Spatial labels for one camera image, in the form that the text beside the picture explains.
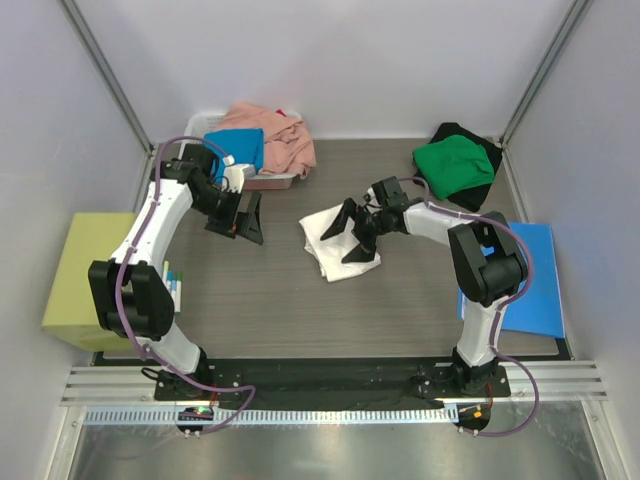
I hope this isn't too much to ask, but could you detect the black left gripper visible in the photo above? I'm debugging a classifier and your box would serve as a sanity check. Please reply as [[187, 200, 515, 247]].
[[190, 186, 263, 244]]

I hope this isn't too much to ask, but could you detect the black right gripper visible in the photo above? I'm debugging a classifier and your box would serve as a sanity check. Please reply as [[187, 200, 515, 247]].
[[321, 198, 389, 264]]

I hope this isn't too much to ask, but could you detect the white printed t-shirt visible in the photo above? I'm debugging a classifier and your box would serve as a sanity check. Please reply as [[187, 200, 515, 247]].
[[299, 205, 381, 283]]

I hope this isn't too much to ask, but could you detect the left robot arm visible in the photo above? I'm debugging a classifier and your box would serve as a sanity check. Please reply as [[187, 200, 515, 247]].
[[88, 136, 264, 400]]

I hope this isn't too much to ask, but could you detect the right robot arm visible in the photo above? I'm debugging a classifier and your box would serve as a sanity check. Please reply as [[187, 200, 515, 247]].
[[320, 177, 534, 396]]

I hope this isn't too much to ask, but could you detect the blue t-shirt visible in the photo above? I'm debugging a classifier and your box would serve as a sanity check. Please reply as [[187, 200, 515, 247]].
[[204, 128, 264, 179]]

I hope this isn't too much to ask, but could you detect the pink t-shirt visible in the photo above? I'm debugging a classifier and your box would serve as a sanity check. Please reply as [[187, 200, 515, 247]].
[[214, 102, 317, 179]]

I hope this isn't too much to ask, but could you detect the white plastic laundry basket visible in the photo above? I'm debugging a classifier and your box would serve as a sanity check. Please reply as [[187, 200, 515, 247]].
[[184, 111, 297, 191]]

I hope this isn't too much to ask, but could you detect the green t-shirt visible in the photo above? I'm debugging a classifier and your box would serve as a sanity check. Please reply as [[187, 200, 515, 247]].
[[413, 135, 495, 200]]

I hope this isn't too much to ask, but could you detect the yellow-green foam block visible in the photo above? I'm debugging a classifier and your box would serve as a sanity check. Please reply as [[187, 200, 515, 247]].
[[41, 212, 136, 352]]

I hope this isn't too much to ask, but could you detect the blue folder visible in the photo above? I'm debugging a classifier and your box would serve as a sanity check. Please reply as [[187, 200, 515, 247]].
[[456, 222, 566, 340]]

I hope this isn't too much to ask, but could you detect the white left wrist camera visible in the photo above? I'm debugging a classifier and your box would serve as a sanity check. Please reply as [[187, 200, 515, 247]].
[[221, 155, 256, 193]]

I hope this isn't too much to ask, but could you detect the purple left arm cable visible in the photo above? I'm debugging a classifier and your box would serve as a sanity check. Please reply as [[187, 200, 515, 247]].
[[113, 135, 257, 435]]

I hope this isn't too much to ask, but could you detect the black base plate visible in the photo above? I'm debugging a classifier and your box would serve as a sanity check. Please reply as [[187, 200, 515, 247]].
[[155, 358, 511, 409]]

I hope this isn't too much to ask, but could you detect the white slotted cable duct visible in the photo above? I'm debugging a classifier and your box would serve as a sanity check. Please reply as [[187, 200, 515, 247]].
[[84, 404, 459, 427]]

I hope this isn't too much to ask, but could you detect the aluminium rail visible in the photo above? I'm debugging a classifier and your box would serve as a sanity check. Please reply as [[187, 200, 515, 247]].
[[60, 361, 608, 406]]

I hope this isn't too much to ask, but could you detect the left aluminium frame post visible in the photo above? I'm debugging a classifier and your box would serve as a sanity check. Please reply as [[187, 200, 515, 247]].
[[58, 0, 154, 156]]

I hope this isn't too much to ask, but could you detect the aluminium frame post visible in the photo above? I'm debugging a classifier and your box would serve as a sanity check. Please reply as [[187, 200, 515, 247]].
[[500, 0, 592, 146], [58, 0, 154, 156]]

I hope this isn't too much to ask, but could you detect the right aluminium frame post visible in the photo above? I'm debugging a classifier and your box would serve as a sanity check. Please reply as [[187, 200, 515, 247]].
[[500, 0, 592, 146]]

